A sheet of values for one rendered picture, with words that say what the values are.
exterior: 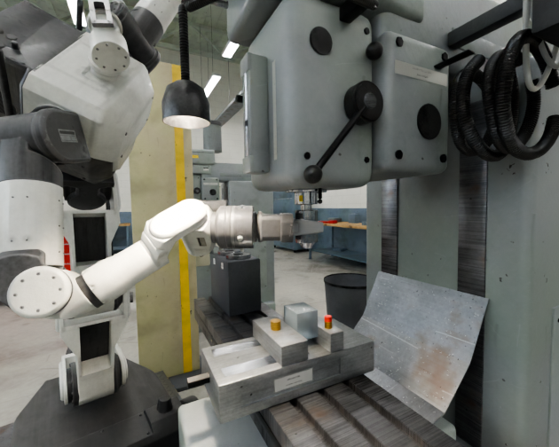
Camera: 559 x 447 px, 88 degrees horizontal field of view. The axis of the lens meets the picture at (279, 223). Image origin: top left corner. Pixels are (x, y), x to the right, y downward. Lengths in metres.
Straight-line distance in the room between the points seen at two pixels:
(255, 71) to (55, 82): 0.40
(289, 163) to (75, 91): 0.47
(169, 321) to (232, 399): 1.83
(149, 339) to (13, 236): 1.88
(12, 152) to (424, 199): 0.87
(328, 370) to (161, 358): 1.93
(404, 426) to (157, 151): 2.07
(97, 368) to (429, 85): 1.24
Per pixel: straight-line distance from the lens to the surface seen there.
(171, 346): 2.47
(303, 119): 0.51
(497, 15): 0.76
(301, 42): 0.55
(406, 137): 0.63
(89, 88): 0.78
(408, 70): 0.67
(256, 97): 0.57
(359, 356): 0.71
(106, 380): 1.27
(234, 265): 1.01
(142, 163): 2.26
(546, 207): 0.80
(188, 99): 0.48
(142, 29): 1.00
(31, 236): 0.61
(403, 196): 0.91
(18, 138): 0.67
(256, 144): 0.55
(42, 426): 1.41
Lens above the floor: 1.28
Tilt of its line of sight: 3 degrees down
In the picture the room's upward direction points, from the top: 1 degrees counter-clockwise
